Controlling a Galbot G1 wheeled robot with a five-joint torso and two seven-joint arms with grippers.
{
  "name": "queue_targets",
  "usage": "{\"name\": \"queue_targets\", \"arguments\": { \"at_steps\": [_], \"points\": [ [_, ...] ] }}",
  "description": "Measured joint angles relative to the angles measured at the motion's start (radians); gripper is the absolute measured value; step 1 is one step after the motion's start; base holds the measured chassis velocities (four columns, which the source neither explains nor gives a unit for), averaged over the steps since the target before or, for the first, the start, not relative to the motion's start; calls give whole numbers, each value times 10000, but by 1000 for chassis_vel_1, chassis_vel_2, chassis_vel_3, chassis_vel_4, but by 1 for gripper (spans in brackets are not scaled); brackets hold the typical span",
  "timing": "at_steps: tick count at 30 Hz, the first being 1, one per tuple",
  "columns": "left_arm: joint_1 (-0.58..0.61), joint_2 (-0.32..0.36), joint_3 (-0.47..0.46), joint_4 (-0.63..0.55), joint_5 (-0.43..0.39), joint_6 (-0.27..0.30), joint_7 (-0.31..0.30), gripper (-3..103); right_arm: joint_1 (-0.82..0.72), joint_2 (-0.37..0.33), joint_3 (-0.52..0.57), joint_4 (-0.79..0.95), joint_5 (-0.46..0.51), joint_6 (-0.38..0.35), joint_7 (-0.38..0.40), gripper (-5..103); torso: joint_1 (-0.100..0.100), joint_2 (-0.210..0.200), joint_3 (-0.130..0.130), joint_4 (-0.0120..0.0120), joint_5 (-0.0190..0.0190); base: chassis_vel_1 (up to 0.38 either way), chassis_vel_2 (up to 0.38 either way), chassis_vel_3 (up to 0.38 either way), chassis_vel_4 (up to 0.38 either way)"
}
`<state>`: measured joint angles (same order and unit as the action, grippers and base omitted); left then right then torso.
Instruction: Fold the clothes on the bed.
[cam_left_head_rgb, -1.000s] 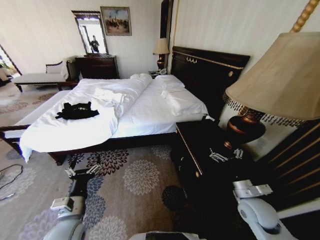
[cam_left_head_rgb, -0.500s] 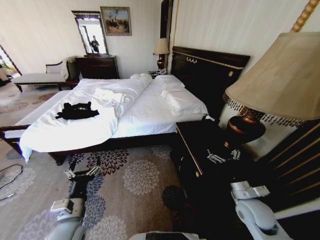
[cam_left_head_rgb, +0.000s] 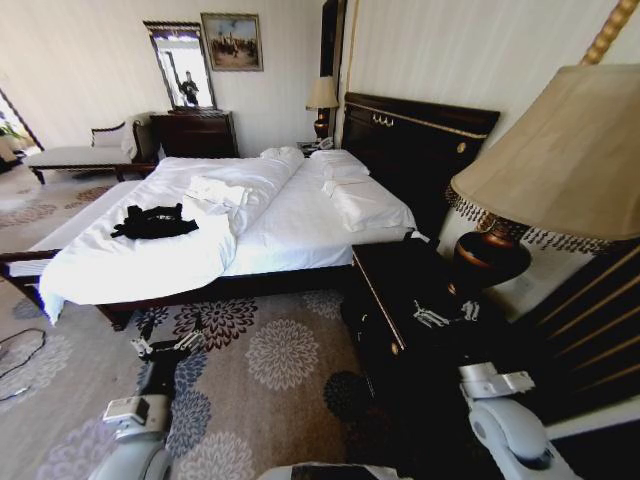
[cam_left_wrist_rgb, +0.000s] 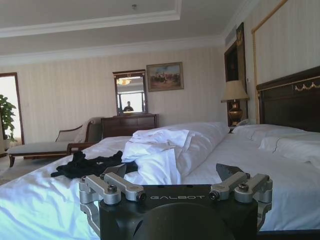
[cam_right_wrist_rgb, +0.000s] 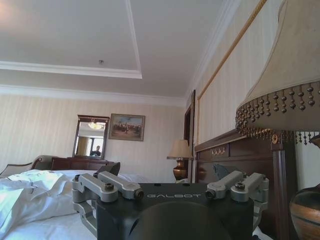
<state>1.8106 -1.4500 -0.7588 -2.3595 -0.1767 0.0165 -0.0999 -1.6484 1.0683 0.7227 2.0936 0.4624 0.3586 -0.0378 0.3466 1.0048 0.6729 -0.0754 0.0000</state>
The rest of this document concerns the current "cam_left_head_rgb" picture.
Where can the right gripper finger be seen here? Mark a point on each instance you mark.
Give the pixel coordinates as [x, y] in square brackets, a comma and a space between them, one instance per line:
[470, 311]
[429, 316]

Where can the dark wooden nightstand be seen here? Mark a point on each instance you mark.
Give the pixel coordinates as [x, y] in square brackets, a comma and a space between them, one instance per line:
[400, 290]

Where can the large white pillow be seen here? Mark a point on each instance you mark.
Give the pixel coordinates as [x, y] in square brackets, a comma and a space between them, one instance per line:
[367, 202]

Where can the dark framed wall mirror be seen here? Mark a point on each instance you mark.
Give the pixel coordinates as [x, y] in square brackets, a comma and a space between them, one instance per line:
[185, 65]

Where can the folded white bathrobe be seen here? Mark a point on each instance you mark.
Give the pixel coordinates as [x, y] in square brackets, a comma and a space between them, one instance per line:
[217, 195]

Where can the white telephone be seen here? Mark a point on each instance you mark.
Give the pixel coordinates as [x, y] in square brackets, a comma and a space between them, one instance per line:
[326, 144]

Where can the gold twisted column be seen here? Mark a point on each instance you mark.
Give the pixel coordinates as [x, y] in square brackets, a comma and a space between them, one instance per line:
[607, 32]

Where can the green plant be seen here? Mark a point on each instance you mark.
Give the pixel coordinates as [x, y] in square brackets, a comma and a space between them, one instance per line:
[6, 129]

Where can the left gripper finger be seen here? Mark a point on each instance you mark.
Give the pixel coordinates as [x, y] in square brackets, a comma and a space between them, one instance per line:
[189, 340]
[142, 348]

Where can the small white pillow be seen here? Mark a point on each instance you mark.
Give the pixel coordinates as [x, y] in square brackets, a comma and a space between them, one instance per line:
[340, 162]

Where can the tall dark wooden panel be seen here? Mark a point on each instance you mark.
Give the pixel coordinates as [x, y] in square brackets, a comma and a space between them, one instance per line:
[332, 40]

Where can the dark wooden headboard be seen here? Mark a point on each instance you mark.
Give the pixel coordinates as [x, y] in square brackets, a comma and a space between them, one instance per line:
[410, 150]

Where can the white chaise longue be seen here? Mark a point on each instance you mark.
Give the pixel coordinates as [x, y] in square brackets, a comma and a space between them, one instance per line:
[80, 155]

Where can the dark wooden bed frame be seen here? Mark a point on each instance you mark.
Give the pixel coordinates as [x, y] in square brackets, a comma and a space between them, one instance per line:
[200, 295]

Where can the large beige table lamp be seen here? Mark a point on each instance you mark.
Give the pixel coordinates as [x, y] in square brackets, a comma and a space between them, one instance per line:
[555, 160]

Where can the small beige table lamp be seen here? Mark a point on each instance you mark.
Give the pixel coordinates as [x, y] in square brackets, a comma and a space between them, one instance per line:
[322, 95]

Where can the black garment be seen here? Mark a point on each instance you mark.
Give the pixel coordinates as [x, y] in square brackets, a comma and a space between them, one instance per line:
[150, 226]

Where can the white bed mattress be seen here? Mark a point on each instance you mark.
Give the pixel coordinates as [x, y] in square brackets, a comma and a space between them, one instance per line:
[310, 220]

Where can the gold framed painting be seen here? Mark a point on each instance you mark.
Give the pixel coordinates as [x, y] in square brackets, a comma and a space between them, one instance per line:
[231, 42]

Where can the dark gold-striped wall panel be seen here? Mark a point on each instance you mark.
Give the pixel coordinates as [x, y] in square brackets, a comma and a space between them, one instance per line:
[590, 330]

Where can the white duvet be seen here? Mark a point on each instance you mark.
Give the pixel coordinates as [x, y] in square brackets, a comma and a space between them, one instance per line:
[150, 270]

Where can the dark wooden dresser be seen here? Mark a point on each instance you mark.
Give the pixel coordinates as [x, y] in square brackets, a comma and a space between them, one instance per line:
[195, 135]

